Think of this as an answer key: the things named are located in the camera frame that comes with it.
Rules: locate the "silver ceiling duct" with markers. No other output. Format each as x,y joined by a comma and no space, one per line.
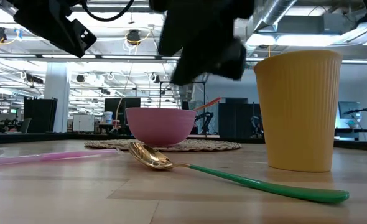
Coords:
273,14

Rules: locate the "background black robot arm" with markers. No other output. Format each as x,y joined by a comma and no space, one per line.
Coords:
206,119

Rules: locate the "black cabinet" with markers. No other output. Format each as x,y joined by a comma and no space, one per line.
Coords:
40,115
239,118

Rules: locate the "yellow ribbed cup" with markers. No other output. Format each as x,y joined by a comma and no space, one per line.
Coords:
298,112

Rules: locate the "black monitor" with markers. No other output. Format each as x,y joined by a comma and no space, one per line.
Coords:
121,104

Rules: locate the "round woven placemat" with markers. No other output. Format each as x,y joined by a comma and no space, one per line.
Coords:
208,145

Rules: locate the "pink plastic bowl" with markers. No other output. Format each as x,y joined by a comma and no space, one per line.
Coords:
160,127

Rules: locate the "black metal table frame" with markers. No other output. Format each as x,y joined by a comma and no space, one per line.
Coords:
46,137

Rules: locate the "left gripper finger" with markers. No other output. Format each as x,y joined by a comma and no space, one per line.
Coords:
189,67

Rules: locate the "white square pillar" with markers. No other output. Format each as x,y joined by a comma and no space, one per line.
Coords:
56,96

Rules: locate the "pink plastic straw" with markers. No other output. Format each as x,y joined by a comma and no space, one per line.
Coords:
46,156

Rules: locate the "white bucket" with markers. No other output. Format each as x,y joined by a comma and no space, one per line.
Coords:
107,118

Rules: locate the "white cabinet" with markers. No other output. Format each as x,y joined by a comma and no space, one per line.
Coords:
83,123

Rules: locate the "lit computer monitor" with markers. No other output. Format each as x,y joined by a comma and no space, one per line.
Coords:
350,112

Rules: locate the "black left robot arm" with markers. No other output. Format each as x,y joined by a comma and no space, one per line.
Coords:
53,25

